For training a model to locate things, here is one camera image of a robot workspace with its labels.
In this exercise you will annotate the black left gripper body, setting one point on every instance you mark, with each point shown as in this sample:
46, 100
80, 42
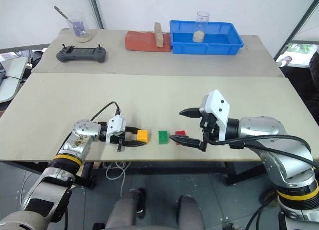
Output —
117, 139

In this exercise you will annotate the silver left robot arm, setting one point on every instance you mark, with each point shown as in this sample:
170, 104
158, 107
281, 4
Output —
82, 130

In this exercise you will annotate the metal spoon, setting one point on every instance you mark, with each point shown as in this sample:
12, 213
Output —
65, 16

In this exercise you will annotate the yellow toy brick cube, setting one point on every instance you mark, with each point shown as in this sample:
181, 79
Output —
142, 136

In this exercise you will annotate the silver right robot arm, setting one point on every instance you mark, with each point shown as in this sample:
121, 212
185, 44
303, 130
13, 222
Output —
274, 145

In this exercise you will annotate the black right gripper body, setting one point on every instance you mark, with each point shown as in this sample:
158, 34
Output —
211, 130

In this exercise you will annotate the white side desk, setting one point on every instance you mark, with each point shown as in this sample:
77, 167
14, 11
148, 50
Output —
13, 77

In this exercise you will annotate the person in dark clothes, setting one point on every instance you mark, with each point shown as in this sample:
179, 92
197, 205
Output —
309, 85

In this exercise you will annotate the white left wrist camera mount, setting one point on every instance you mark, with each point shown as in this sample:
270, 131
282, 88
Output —
116, 124

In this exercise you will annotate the grey handheld controller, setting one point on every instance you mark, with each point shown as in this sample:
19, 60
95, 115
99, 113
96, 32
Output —
81, 55

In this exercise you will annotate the red cloth mat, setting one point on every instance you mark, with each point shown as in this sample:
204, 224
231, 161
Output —
142, 41

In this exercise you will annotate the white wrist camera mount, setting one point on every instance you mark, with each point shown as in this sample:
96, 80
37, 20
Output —
219, 107
116, 124

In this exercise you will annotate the wooden block with holes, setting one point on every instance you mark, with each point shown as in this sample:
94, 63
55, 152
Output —
158, 35

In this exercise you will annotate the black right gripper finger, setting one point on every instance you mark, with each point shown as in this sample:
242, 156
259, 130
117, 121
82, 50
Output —
187, 141
192, 112

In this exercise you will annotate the white plastic bottle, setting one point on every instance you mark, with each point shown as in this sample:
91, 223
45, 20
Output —
284, 61

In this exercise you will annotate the blue plastic bin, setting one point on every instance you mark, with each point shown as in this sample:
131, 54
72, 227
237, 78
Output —
207, 45

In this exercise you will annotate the tall glass cylinder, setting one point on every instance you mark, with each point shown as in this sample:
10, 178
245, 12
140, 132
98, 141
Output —
200, 25

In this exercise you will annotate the red toy brick cube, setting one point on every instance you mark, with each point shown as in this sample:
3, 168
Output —
181, 133

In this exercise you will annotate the black table frame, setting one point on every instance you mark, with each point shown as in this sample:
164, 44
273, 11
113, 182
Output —
174, 166

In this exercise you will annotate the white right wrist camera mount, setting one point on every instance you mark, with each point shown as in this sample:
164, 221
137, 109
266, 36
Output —
219, 107

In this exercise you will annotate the grey tent pole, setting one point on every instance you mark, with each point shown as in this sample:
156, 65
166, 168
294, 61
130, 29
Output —
96, 10
296, 25

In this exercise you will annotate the green toy brick cube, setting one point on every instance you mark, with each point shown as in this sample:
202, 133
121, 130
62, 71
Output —
163, 137

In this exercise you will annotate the glass beaker with sand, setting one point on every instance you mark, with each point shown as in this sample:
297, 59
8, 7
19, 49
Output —
82, 30

